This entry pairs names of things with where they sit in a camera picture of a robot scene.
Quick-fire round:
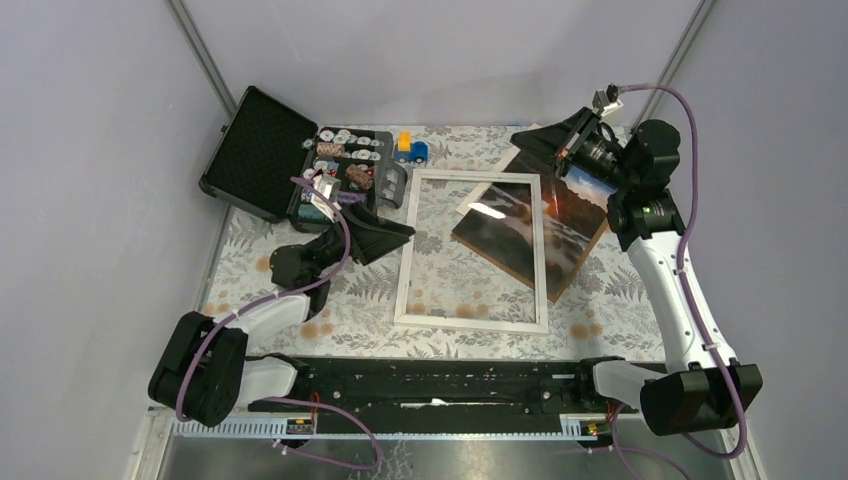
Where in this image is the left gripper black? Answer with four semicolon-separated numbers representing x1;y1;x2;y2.
306;201;415;275

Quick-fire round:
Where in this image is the black poker chip case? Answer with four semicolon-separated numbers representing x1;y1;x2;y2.
199;86;407;233

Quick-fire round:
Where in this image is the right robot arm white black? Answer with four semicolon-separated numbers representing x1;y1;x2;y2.
511;108;763;436

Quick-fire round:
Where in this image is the aluminium corner post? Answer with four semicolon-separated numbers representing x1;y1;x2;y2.
165;0;238;118
633;0;718;126

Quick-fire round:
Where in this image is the landscape sunset photo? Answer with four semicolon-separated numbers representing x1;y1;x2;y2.
451;152;614;302

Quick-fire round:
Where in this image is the white picture frame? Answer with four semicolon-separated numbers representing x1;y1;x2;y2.
392;168;550;336

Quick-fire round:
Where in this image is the white slotted cable duct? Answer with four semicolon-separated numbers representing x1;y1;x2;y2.
171;414;605;442

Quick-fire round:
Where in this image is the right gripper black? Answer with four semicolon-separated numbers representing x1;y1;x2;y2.
509;108;635;193

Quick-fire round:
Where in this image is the left aluminium corner post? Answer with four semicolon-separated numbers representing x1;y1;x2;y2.
165;0;238;118

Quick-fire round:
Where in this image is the cream mat board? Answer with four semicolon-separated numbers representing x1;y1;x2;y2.
455;145;533;220

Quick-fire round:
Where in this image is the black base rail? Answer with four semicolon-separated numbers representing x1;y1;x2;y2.
247;357;611;431

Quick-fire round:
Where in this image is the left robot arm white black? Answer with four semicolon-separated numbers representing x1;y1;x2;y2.
147;204;416;427

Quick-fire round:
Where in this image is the right aluminium corner post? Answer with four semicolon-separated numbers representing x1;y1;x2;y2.
633;0;718;126

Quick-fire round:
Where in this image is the blue yellow toy truck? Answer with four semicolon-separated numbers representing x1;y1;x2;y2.
393;131;429;164

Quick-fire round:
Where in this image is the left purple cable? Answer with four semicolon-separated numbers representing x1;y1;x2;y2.
174;175;386;472

